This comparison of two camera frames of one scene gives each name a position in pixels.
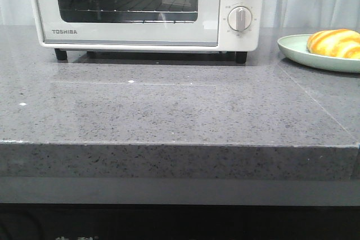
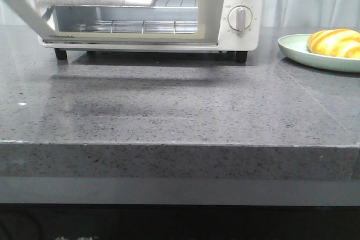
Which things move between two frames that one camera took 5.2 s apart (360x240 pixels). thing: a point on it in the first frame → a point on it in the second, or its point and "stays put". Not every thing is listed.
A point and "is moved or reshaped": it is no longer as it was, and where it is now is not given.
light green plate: (295, 47) stays put
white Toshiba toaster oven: (196, 10) stays put
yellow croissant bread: (339, 42) stays put
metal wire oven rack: (153, 8) → (139, 26)
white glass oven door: (127, 8) is moved or reshaped
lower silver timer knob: (239, 18) stays put
